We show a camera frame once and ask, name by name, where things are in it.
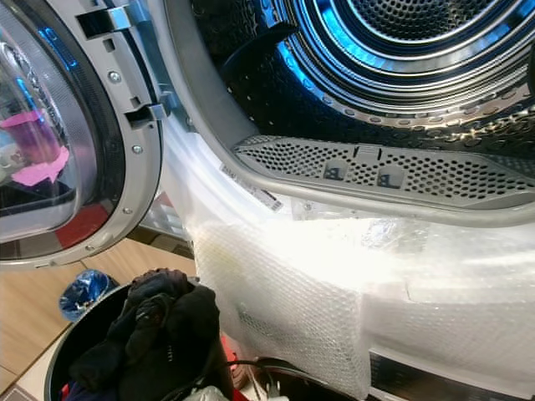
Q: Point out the clear bubble wrap sheet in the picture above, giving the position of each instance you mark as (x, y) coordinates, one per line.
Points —
(301, 284)

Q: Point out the grey perforated lint filter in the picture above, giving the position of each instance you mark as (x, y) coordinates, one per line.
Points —
(359, 171)

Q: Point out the white barcode label sticker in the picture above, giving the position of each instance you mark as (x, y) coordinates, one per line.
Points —
(252, 187)

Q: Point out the pile of dark clothes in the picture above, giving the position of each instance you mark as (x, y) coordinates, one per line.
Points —
(167, 334)

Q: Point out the perforated steel washer drum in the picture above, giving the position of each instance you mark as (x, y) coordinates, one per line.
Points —
(401, 58)

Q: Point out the crumpled blue plastic bag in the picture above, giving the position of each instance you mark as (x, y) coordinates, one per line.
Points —
(84, 294)

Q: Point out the black drum paddle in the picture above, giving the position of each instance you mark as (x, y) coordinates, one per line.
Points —
(255, 47)

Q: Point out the round glass washer door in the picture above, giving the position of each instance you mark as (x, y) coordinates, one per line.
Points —
(140, 167)

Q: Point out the grey metal door hinge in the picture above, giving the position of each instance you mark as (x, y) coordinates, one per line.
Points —
(146, 50)

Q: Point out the black round laundry basket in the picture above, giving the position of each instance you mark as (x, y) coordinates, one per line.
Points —
(65, 347)

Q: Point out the white washing machine body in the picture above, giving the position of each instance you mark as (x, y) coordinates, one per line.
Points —
(201, 180)

